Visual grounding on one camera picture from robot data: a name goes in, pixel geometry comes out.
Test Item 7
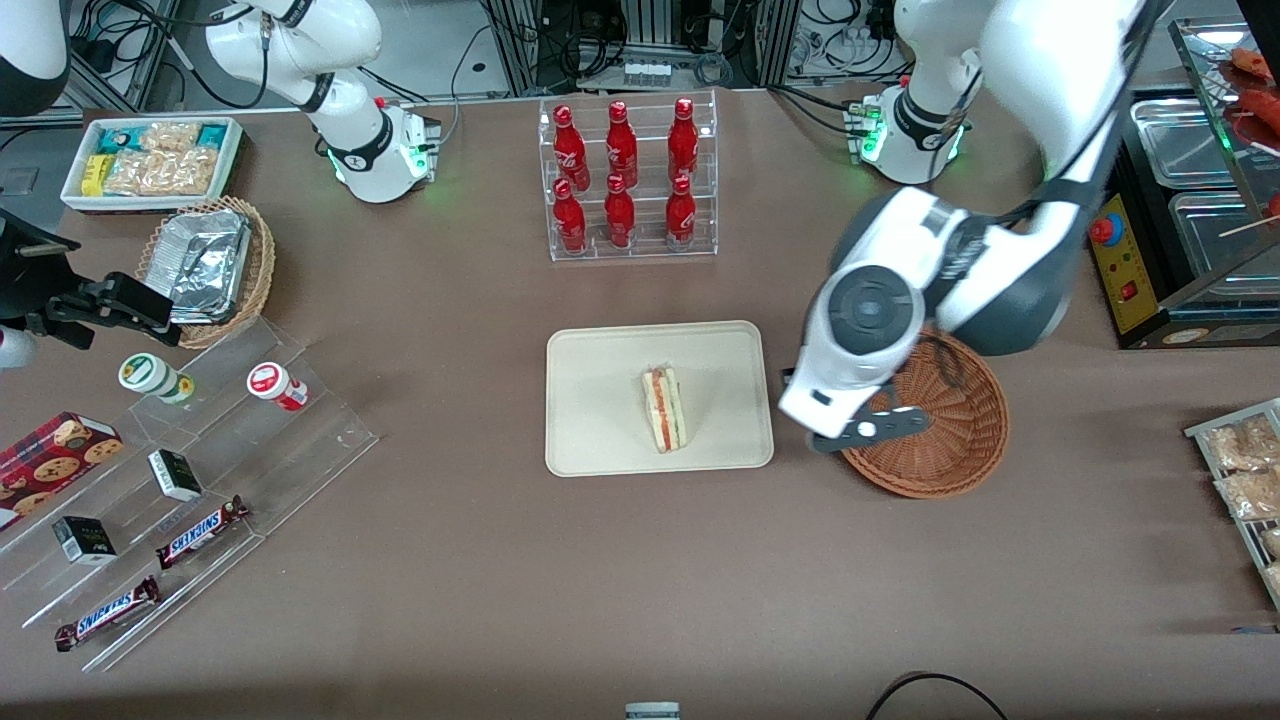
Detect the light wicker basket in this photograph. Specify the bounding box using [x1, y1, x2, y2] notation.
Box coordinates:
[135, 195, 276, 349]

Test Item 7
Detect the brown wicker basket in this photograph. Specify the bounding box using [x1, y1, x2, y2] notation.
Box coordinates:
[838, 330, 1011, 499]

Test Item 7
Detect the red cookie box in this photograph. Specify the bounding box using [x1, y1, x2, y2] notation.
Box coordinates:
[0, 411, 126, 531]

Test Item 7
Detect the black cable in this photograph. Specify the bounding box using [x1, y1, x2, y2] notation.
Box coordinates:
[865, 671, 1011, 720]

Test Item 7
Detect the white snack bin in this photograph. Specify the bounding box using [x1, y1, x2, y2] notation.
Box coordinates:
[60, 116, 244, 213]

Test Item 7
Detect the triangular sandwich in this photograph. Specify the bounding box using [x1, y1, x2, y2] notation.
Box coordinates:
[641, 366, 689, 454]

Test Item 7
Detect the snickers bar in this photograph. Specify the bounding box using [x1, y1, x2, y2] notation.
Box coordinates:
[55, 575, 163, 653]
[155, 495, 251, 571]

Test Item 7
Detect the clear rice cracker bag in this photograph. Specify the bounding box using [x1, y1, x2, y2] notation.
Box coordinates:
[104, 148, 219, 197]
[138, 122, 201, 154]

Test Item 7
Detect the clear acrylic bottle rack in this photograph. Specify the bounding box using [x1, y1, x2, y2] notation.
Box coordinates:
[538, 88, 719, 263]

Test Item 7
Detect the clear acrylic stepped stand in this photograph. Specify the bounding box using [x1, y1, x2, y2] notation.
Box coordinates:
[0, 318, 379, 673]

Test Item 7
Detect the red lidded cup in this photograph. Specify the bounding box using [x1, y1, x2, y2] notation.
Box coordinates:
[247, 362, 311, 413]

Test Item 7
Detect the red cola bottle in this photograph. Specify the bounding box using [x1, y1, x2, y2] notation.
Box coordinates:
[604, 174, 637, 249]
[606, 100, 639, 189]
[553, 178, 588, 254]
[665, 175, 697, 251]
[553, 104, 591, 191]
[668, 97, 700, 184]

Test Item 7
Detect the cream rectangular tray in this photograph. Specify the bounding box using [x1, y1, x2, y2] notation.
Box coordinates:
[545, 320, 776, 478]

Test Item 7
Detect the black hot food display case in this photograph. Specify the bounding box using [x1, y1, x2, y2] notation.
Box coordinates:
[1085, 15, 1280, 351]

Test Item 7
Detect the aluminium frame with cables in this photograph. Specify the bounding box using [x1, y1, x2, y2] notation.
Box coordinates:
[480, 0, 801, 93]

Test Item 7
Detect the steel food pan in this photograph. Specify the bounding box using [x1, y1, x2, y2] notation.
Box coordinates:
[1168, 190, 1280, 283]
[1130, 97, 1246, 191]

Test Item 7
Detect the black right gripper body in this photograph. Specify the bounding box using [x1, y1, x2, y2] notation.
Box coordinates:
[0, 208, 83, 325]

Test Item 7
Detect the grey wire rack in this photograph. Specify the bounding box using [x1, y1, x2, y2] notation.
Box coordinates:
[1185, 398, 1280, 611]

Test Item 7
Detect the small black box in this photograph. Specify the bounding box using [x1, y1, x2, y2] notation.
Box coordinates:
[147, 449, 204, 503]
[52, 515, 118, 566]

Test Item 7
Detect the green lidded cup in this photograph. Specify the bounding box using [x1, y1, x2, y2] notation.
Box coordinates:
[118, 353, 196, 406]

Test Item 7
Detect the aluminium foil container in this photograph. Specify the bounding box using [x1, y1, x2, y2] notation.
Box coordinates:
[158, 208, 253, 323]

